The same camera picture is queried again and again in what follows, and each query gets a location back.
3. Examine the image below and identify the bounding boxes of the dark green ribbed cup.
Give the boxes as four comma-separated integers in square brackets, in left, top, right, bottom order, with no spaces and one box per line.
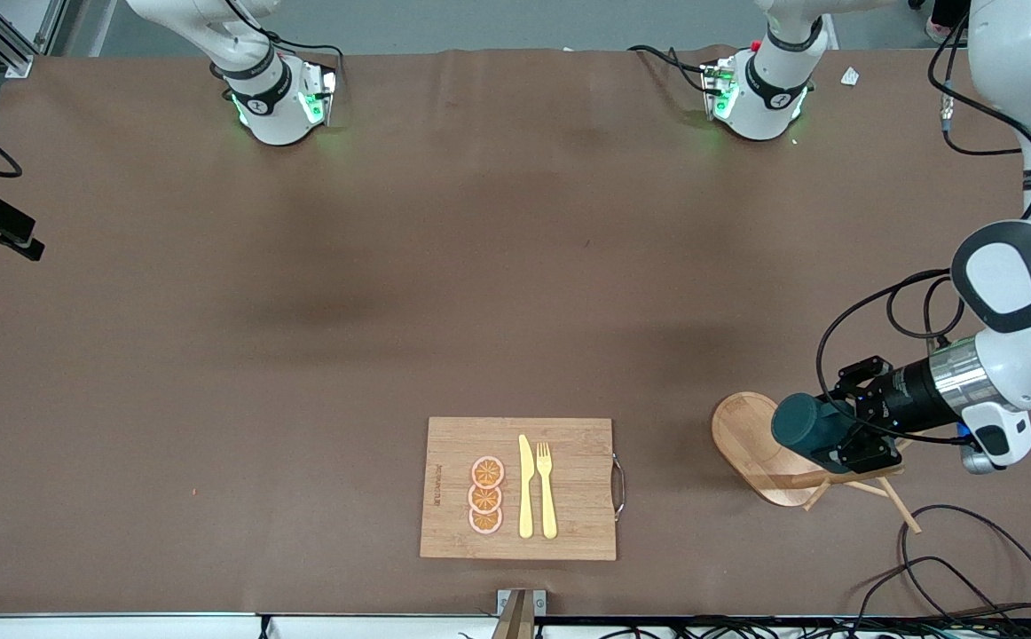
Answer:
[771,393,855,455]

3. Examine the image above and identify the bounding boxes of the wooden mug tree stand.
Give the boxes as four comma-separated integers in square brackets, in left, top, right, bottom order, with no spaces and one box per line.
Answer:
[711,391,923,535]

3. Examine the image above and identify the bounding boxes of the brown table mat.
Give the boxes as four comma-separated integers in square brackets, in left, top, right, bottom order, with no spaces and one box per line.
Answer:
[0,46,1031,618]

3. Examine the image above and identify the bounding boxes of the bamboo cutting board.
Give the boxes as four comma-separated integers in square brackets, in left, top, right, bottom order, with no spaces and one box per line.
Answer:
[419,417,618,562]

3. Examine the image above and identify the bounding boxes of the yellow plastic fork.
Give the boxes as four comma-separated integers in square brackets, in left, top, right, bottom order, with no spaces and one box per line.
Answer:
[536,442,559,540]

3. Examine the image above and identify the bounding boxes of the yellow plastic knife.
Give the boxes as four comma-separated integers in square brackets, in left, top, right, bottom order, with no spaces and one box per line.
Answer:
[517,434,536,540]

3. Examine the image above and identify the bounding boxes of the pink white sneaker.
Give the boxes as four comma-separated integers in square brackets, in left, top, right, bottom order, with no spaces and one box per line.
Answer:
[924,0,971,43]

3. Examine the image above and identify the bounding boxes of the black cable large loop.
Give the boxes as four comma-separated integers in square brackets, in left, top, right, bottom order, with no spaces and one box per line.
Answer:
[900,504,1031,622]

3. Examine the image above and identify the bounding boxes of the black cable small loop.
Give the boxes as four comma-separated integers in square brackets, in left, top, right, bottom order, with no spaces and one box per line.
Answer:
[853,556,1022,622]

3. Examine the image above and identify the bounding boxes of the aluminium frame profile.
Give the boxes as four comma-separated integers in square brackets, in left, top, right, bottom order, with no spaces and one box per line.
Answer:
[0,0,68,79]

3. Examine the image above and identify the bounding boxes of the tangled black cables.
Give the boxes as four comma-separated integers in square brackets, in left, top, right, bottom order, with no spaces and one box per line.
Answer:
[551,614,1031,639]

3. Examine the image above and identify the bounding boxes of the black right arm base cable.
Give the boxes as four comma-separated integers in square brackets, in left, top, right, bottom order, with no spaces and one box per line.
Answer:
[263,31,345,90]

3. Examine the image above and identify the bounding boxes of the black arm base cable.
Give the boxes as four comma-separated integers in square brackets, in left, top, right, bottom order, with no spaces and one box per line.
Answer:
[628,44,713,97]
[263,31,345,90]

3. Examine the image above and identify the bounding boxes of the metal bracket with wooden piece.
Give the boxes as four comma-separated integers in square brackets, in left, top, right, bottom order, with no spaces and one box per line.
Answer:
[491,588,548,639]

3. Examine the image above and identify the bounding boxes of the black left arm base cable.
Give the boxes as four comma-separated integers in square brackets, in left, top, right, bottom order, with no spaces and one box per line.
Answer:
[628,44,713,97]

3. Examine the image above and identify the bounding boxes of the white table edge rail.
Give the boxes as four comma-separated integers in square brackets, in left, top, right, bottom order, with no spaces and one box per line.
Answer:
[0,612,1031,639]

